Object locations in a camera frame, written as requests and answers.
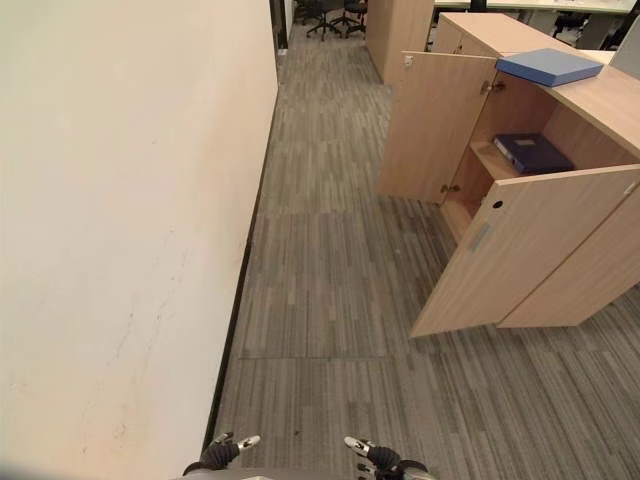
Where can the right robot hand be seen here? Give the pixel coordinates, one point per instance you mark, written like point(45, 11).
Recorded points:
point(382, 456)

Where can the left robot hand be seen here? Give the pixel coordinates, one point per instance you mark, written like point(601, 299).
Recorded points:
point(222, 451)

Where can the wooden cabinet door with label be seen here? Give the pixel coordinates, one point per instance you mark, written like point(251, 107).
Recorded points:
point(520, 250)

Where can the wooden cabinet shelf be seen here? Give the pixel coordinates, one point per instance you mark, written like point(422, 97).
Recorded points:
point(492, 160)

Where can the wooden cabinet door with lock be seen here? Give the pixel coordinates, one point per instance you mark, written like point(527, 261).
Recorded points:
point(432, 125)

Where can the dark blue file folder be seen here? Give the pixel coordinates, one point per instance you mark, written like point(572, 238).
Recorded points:
point(534, 153)

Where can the wooden office cabinet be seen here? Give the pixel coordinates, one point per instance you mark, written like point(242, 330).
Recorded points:
point(575, 165)

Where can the light blue file folder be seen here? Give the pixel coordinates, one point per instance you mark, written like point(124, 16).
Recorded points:
point(550, 66)

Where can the tall wooden cabinet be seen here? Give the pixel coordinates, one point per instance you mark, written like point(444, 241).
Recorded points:
point(395, 30)

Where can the black office chair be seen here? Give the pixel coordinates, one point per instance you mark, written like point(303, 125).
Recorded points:
point(354, 17)
point(570, 22)
point(321, 15)

